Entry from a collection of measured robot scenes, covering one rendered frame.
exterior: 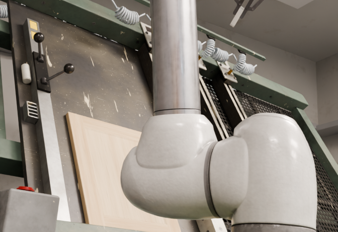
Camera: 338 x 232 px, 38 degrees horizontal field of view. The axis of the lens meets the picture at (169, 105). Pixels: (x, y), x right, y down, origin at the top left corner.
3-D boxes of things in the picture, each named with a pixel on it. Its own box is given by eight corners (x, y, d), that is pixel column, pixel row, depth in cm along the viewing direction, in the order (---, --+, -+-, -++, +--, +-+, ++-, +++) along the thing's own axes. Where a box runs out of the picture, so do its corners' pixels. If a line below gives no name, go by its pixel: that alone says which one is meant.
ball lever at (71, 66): (38, 83, 174) (71, 66, 172) (37, 76, 176) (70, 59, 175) (44, 89, 177) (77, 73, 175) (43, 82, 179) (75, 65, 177)
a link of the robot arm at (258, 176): (308, 223, 82) (305, 99, 89) (205, 222, 90) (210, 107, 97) (325, 235, 95) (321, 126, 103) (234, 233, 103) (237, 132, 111)
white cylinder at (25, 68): (19, 68, 182) (21, 82, 176) (23, 62, 180) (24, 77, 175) (27, 70, 183) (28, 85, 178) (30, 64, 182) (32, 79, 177)
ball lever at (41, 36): (35, 66, 183) (33, 36, 174) (34, 59, 186) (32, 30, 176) (46, 65, 184) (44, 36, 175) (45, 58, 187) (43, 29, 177)
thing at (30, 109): (23, 121, 164) (28, 115, 162) (22, 106, 168) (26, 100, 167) (35, 124, 166) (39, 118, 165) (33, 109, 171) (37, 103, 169)
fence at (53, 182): (48, 228, 140) (55, 221, 138) (22, 24, 202) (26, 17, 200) (64, 230, 143) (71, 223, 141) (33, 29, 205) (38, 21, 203)
